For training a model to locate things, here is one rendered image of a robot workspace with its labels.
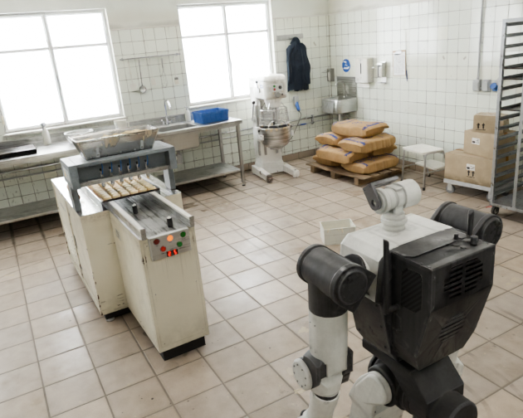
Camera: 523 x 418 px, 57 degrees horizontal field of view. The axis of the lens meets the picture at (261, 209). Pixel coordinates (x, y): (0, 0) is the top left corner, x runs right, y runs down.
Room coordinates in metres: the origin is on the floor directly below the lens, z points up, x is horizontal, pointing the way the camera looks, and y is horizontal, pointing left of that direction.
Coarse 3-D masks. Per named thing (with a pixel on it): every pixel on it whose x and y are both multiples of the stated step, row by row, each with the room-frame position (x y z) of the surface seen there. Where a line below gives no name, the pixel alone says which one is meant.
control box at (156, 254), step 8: (168, 232) 2.60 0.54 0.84; (176, 232) 2.60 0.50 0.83; (152, 240) 2.53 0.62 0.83; (160, 240) 2.55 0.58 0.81; (176, 240) 2.60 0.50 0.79; (184, 240) 2.62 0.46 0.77; (152, 248) 2.53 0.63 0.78; (160, 248) 2.55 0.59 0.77; (168, 248) 2.57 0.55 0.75; (176, 248) 2.59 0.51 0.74; (184, 248) 2.62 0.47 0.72; (152, 256) 2.52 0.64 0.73; (160, 256) 2.54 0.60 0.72; (168, 256) 2.56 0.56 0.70
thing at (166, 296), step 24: (144, 216) 2.91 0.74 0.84; (120, 240) 2.94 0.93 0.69; (144, 240) 2.54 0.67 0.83; (192, 240) 2.67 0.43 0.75; (120, 264) 3.08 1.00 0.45; (144, 264) 2.53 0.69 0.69; (168, 264) 2.59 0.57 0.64; (192, 264) 2.66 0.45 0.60; (144, 288) 2.58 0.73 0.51; (168, 288) 2.58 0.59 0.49; (192, 288) 2.65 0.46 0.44; (144, 312) 2.68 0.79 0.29; (168, 312) 2.57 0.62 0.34; (192, 312) 2.64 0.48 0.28; (168, 336) 2.56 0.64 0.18; (192, 336) 2.63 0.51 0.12
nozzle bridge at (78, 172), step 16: (160, 144) 3.50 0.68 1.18; (64, 160) 3.24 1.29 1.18; (80, 160) 3.19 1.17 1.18; (96, 160) 3.14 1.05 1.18; (112, 160) 3.17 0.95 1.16; (128, 160) 3.30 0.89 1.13; (160, 160) 3.41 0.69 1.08; (176, 160) 3.38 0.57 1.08; (64, 176) 3.29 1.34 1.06; (80, 176) 3.14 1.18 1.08; (96, 176) 3.20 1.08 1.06; (112, 176) 3.21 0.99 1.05; (128, 176) 3.25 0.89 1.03; (80, 208) 3.14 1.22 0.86
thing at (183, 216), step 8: (152, 192) 3.23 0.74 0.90; (152, 200) 3.25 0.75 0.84; (160, 200) 3.07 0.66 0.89; (168, 200) 3.02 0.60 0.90; (168, 208) 2.96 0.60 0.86; (176, 208) 2.84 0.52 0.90; (176, 216) 2.84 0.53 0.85; (184, 216) 2.71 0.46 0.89; (192, 216) 2.64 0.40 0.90; (192, 224) 2.65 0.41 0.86
